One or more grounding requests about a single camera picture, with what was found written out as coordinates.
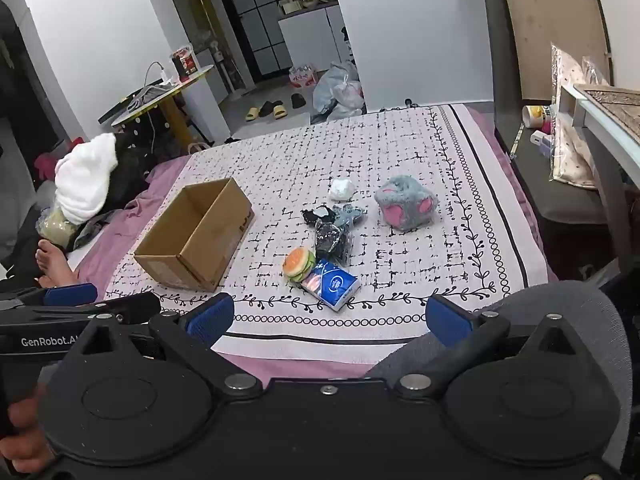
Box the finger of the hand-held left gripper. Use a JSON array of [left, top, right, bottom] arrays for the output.
[[0, 282, 99, 311], [20, 291, 162, 326]]

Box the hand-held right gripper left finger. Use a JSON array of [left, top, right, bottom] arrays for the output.
[[75, 292, 263, 402]]

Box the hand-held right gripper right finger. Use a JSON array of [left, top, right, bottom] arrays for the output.
[[394, 294, 581, 401]]

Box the brown cardboard box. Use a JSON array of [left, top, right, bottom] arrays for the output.
[[132, 176, 256, 293]]

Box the burger plush toy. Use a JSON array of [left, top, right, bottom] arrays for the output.
[[282, 246, 317, 283]]

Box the blue tissue pack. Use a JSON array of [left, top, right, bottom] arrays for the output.
[[300, 258, 361, 312]]

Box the grey plush cube pink paw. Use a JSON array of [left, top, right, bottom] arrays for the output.
[[374, 175, 440, 232]]

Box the black item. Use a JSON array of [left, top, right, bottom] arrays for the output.
[[314, 221, 355, 266]]

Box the small blue-grey plush toy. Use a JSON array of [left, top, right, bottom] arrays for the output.
[[331, 202, 368, 228]]

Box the black and white hair band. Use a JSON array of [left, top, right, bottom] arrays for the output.
[[301, 204, 336, 226]]

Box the person's left hand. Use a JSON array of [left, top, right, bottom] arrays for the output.
[[0, 385, 55, 476]]

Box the person's foot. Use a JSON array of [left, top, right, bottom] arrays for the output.
[[35, 239, 80, 288]]

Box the pink bed sheet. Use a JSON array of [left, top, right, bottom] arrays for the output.
[[75, 105, 561, 381]]

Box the beige bagged bundle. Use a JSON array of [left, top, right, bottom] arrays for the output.
[[37, 207, 78, 248]]

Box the white fluffy towel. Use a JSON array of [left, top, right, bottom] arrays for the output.
[[54, 132, 119, 226]]

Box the grey office chair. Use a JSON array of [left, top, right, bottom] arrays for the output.
[[367, 282, 633, 461]]

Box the pink cloth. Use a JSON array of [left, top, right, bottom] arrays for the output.
[[34, 152, 61, 183]]

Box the dark clothes pile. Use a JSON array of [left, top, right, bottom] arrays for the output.
[[75, 135, 161, 251]]

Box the dark grey chair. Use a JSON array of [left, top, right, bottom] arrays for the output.
[[484, 0, 631, 228]]

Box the white black printed blanket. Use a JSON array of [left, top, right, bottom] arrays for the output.
[[102, 104, 551, 366]]

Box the white crumpled cloth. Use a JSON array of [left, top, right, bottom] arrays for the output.
[[328, 177, 356, 201]]

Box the black dotted cloth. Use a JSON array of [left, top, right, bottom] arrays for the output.
[[117, 110, 173, 161]]

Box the black flat panel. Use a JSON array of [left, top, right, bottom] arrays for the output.
[[97, 91, 146, 123]]

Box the round table yellow edge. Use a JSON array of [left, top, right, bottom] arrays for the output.
[[97, 64, 216, 151]]

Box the grey cloth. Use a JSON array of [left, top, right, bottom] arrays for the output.
[[127, 85, 173, 111]]

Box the white yellow cup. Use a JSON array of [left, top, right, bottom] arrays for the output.
[[522, 105, 551, 131]]

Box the white plastic bag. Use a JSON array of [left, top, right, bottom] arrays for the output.
[[330, 79, 367, 120]]

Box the white desk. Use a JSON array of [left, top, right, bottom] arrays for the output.
[[560, 82, 640, 281]]

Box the red jar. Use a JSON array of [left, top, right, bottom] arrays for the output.
[[170, 45, 197, 82]]

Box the water bottle pack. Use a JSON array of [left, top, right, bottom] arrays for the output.
[[289, 64, 318, 87]]

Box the grey-blue plastic bag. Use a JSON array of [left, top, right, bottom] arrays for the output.
[[312, 60, 361, 111]]

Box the patterned desk mat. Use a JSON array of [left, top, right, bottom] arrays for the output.
[[572, 85, 640, 141]]

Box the white cabinet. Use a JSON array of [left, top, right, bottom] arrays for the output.
[[277, 2, 351, 68]]

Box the black framed glass door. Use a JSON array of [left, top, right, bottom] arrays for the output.
[[220, 0, 293, 81]]

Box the brown board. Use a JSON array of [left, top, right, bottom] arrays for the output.
[[497, 0, 613, 103]]

